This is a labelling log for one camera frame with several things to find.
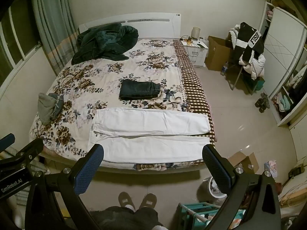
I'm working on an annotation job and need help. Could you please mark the black and white jacket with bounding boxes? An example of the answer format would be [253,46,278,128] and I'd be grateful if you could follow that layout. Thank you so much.
[234,22,265,64]

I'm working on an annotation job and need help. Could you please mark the green storage box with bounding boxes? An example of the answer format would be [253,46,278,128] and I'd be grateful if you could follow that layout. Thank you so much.
[254,78,266,92]

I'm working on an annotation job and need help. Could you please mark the person's dark trouser legs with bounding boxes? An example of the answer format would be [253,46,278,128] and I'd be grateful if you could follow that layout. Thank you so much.
[89,206,166,230]

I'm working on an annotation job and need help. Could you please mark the small open cardboard box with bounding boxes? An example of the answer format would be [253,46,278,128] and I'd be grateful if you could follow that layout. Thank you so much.
[227,151,260,174]

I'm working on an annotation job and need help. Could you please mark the brown checked bed sheet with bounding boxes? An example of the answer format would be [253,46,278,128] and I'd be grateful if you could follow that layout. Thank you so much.
[173,39,217,142]

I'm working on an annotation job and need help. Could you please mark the brown slipper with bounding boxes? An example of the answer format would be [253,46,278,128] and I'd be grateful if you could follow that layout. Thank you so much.
[118,192,135,209]
[139,193,158,209]

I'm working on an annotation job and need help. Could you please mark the white wardrobe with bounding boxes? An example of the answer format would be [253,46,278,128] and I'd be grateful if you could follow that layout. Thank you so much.
[258,1,307,127]

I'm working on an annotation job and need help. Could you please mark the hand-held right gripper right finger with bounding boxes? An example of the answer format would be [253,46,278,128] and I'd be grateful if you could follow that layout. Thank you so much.
[202,144,281,230]

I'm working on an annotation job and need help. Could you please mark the blue-grey denim cloth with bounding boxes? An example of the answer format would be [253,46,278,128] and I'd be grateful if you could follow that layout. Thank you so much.
[49,94,65,121]

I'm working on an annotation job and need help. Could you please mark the white nightstand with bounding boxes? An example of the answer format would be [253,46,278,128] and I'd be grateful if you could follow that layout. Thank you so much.
[180,39,209,68]

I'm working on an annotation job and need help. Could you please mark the white round bin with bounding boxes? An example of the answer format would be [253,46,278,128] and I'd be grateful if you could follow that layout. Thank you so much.
[201,176,228,202]

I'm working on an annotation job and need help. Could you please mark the bed with floral sheet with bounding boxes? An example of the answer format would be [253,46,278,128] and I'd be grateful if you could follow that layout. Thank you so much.
[29,38,214,173]

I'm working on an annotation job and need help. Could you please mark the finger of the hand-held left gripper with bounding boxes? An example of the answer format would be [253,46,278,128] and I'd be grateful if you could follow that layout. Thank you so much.
[0,134,15,151]
[13,138,45,171]

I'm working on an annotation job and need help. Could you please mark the metal frame chair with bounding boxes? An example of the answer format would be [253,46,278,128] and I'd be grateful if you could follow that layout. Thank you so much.
[225,60,259,95]

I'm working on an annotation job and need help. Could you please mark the dark green quilt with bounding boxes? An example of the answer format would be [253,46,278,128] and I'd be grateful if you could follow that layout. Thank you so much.
[71,24,139,65]

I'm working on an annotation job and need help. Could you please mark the pair of dark shoes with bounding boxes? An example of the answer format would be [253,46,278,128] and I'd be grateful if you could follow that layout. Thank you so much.
[255,92,271,113]

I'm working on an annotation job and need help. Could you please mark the teal rack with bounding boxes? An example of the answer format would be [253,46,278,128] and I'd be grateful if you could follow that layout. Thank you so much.
[178,202,246,230]

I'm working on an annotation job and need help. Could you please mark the chair with heaped clothes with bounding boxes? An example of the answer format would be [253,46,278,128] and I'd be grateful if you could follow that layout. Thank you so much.
[228,26,266,81]

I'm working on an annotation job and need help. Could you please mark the folded dark jeans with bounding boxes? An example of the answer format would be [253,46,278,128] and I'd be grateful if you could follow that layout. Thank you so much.
[119,79,162,100]

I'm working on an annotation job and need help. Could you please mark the pink and white packet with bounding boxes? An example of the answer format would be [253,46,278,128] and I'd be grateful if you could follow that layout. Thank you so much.
[264,160,278,179]

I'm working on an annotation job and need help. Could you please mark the green curtain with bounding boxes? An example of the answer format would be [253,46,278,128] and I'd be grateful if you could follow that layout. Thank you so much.
[31,0,80,76]

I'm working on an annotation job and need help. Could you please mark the grey cloth bundle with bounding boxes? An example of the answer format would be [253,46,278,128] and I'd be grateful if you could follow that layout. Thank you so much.
[38,93,57,125]

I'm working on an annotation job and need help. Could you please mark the large cardboard box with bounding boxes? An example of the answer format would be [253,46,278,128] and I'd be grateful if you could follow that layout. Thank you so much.
[204,36,237,72]

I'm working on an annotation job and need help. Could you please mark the window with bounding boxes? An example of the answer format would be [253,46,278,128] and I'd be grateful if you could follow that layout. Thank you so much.
[0,0,43,85]

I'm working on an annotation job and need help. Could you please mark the wooden board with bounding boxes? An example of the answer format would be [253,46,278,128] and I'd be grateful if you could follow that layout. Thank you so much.
[279,177,307,209]

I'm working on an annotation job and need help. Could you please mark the white bed headboard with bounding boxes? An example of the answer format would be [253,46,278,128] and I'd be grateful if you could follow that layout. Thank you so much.
[79,13,182,40]

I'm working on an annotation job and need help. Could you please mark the white pants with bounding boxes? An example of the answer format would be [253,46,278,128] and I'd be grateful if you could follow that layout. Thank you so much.
[89,108,215,164]

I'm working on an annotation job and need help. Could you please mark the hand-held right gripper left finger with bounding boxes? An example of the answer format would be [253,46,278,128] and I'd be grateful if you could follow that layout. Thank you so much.
[25,144,104,230]

